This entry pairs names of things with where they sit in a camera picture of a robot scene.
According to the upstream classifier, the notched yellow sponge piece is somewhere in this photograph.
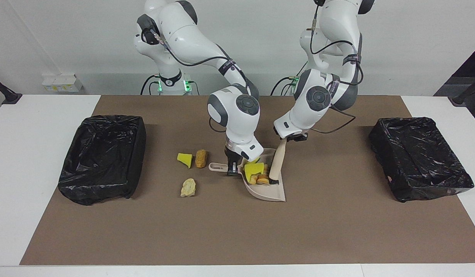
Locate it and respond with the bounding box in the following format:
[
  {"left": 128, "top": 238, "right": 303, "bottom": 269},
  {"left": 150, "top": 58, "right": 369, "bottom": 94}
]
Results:
[{"left": 244, "top": 163, "right": 265, "bottom": 176}]

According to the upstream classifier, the black bagged bin pink mark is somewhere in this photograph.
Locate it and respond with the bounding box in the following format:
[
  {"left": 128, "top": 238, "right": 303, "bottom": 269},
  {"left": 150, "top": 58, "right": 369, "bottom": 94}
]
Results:
[{"left": 368, "top": 117, "right": 475, "bottom": 203}]

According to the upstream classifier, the small torn croissant piece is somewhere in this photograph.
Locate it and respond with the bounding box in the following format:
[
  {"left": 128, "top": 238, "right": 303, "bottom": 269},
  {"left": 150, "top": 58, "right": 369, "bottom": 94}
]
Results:
[{"left": 180, "top": 178, "right": 197, "bottom": 198}]

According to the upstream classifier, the brown table mat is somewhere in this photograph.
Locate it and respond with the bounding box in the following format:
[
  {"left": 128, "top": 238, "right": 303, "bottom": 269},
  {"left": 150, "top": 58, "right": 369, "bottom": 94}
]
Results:
[{"left": 20, "top": 95, "right": 475, "bottom": 266}]

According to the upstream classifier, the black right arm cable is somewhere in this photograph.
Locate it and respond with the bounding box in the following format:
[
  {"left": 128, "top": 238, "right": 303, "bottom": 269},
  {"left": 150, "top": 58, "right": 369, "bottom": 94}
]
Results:
[{"left": 145, "top": 31, "right": 248, "bottom": 87}]

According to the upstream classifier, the black stand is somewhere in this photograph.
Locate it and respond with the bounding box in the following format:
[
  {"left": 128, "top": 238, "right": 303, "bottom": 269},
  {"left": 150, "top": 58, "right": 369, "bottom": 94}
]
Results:
[
  {"left": 452, "top": 75, "right": 475, "bottom": 106},
  {"left": 0, "top": 74, "right": 22, "bottom": 105}
]

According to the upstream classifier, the beige plastic dustpan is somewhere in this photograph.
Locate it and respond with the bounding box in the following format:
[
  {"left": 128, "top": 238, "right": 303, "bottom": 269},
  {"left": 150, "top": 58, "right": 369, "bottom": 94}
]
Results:
[{"left": 209, "top": 148, "right": 286, "bottom": 202}]

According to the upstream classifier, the beige hand brush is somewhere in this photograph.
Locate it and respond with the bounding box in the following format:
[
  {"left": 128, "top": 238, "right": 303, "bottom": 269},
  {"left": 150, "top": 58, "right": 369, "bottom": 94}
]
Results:
[{"left": 268, "top": 138, "right": 288, "bottom": 185}]

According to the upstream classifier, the white wall power strip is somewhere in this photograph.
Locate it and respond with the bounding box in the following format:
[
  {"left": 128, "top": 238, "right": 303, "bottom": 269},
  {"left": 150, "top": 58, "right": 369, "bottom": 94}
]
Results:
[{"left": 42, "top": 74, "right": 83, "bottom": 93}]

